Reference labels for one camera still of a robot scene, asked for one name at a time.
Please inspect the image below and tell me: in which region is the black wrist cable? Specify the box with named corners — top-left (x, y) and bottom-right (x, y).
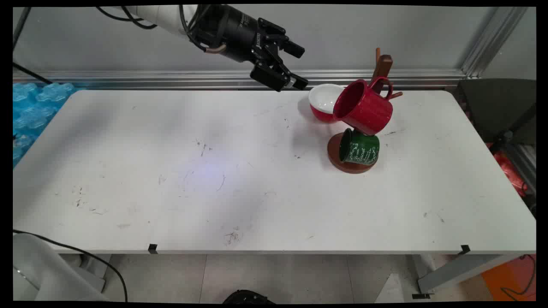
top-left (179, 5), bottom-right (207, 50)

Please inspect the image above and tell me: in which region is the black round floor object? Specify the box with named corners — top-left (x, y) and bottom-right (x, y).
top-left (223, 290), bottom-right (275, 304)

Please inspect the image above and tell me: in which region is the blue foam puzzle mat stack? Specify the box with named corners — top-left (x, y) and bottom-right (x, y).
top-left (13, 83), bottom-right (76, 168)

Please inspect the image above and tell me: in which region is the orange floor mat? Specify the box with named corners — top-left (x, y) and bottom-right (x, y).
top-left (482, 254), bottom-right (536, 301)

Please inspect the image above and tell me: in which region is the red ceramic mug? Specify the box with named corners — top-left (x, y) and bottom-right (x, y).
top-left (333, 77), bottom-right (394, 136)

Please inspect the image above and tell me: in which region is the red bowl with white inside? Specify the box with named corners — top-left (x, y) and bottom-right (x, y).
top-left (308, 84), bottom-right (345, 124)

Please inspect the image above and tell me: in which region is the thin black cable on mat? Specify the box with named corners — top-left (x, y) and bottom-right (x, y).
top-left (500, 254), bottom-right (536, 299)

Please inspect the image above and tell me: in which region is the long aluminium frame rail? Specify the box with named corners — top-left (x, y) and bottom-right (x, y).
top-left (13, 68), bottom-right (467, 90)

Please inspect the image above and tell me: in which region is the grey table leg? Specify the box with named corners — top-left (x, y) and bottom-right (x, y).
top-left (412, 254), bottom-right (521, 299)

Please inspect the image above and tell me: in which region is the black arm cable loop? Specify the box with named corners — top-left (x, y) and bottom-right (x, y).
top-left (96, 6), bottom-right (158, 30)

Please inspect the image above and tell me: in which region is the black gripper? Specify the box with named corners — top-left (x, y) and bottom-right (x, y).
top-left (191, 5), bottom-right (309, 93)

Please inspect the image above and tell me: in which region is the upright aluminium frame post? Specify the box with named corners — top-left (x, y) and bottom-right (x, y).
top-left (460, 6), bottom-right (530, 80)

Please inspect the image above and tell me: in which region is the aluminium side rail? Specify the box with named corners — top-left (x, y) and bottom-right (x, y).
top-left (505, 143), bottom-right (536, 193)

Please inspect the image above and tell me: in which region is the black floor cable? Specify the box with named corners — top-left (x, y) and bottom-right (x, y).
top-left (13, 229), bottom-right (129, 302)

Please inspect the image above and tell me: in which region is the black wall cable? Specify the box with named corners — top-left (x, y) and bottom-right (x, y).
top-left (13, 6), bottom-right (53, 84)

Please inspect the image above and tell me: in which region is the green mug with white print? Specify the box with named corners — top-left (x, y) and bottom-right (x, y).
top-left (339, 128), bottom-right (381, 166)

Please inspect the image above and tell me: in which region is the red plastic bag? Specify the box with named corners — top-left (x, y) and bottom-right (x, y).
top-left (491, 152), bottom-right (530, 198)

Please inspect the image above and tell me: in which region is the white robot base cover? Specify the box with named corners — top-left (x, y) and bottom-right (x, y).
top-left (13, 233), bottom-right (108, 302)

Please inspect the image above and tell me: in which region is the brown wooden mug tree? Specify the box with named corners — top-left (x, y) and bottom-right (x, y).
top-left (327, 48), bottom-right (404, 174)

